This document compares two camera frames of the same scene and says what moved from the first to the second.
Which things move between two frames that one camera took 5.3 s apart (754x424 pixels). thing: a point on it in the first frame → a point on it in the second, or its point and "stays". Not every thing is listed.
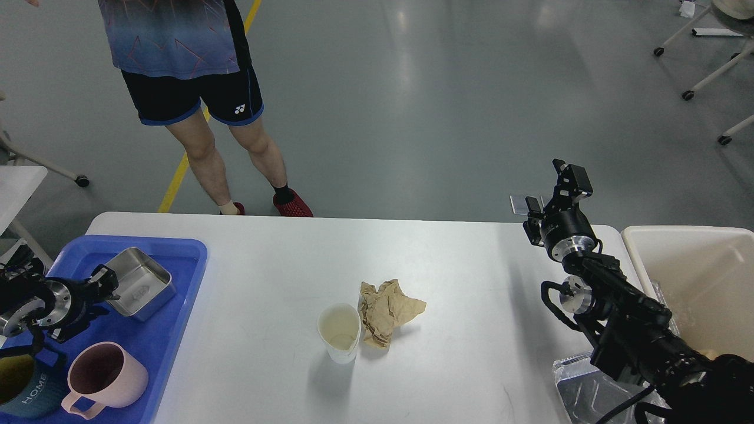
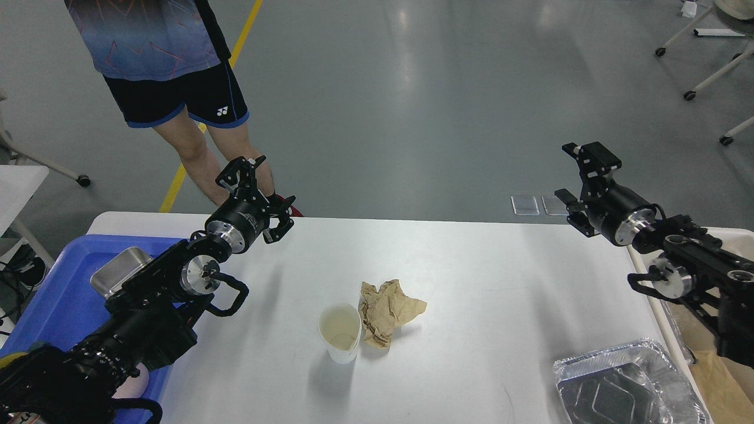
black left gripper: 57,305 → 241,218
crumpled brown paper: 383,310 stays
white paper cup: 340,325 stays
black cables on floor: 23,264 stays
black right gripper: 565,231 → 618,211
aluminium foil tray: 587,393 stays
